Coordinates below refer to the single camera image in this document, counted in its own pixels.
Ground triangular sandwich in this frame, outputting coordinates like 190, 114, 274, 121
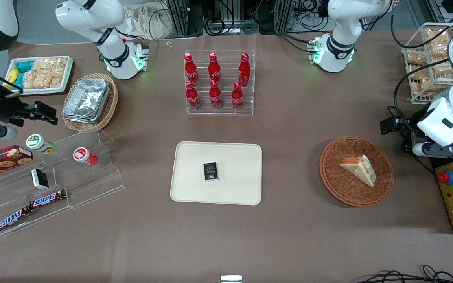
339, 154, 377, 187

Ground clear acrylic bottle rack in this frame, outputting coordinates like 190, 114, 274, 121
184, 50, 256, 116

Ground coiled black cable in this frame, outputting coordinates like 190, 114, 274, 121
204, 17, 236, 37

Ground black floor cable bundle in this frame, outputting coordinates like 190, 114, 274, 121
354, 265, 453, 283

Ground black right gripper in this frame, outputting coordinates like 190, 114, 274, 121
0, 94, 59, 127

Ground beige cloth bag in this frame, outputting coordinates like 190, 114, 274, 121
123, 2, 177, 40

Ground oval light wicker basket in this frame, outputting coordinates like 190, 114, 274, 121
61, 72, 119, 133

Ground stacked aluminium foil containers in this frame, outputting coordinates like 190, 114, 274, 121
62, 77, 111, 125

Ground teal snack packet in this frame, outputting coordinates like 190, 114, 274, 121
14, 61, 35, 89

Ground red strawberry yogurt cup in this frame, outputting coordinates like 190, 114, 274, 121
73, 147, 98, 167

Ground Snickers chocolate bar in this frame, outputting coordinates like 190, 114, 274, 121
0, 207, 31, 233
28, 190, 67, 209

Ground clear rice cracker bag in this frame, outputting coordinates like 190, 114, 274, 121
22, 57, 68, 89

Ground white wire basket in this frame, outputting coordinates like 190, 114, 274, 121
402, 22, 453, 105

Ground red cola bottle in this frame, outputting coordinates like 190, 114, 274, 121
231, 82, 244, 111
209, 80, 223, 109
184, 53, 199, 87
185, 81, 201, 110
208, 53, 222, 88
238, 53, 251, 88

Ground cream plastic tray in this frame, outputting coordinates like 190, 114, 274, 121
170, 141, 263, 206

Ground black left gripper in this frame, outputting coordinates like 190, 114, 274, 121
380, 107, 425, 137

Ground green sunflower yogurt cup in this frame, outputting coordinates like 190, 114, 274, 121
26, 134, 57, 155

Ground clear cracker packet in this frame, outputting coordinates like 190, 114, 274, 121
405, 50, 428, 66
407, 63, 453, 98
424, 28, 453, 59

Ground red tartan cookie box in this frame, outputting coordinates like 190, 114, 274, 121
0, 145, 34, 182

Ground white snack tray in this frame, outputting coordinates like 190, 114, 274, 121
4, 55, 74, 96

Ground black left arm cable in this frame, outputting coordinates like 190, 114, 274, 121
390, 7, 453, 130

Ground aluminium frame post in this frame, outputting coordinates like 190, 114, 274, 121
165, 0, 204, 39
274, 0, 295, 34

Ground small black white box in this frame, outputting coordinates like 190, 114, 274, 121
31, 168, 50, 190

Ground flat black card box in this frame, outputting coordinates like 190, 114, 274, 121
203, 162, 219, 182

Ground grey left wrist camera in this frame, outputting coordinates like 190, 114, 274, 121
412, 142, 453, 159

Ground round brown wicker basket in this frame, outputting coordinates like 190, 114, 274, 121
319, 136, 394, 208

